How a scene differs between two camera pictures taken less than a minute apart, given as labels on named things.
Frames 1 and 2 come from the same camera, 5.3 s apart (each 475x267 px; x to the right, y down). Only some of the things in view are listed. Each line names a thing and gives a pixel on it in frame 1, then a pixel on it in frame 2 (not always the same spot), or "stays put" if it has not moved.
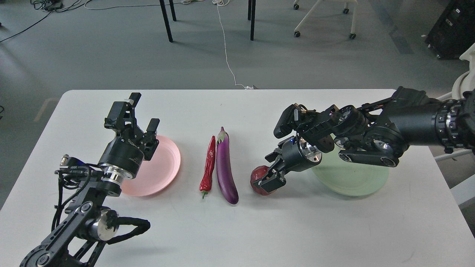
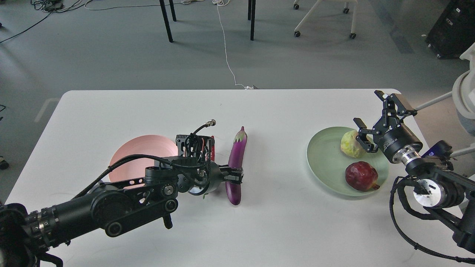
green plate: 340,176 stays put
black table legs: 167,26 stays put
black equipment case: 454,33 stays put
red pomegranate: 258,173 → 362,176
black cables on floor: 51,6 stays put
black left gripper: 130,146 → 209,177
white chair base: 297,33 stays put
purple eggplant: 225,176 → 236,158
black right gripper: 295,154 → 399,144
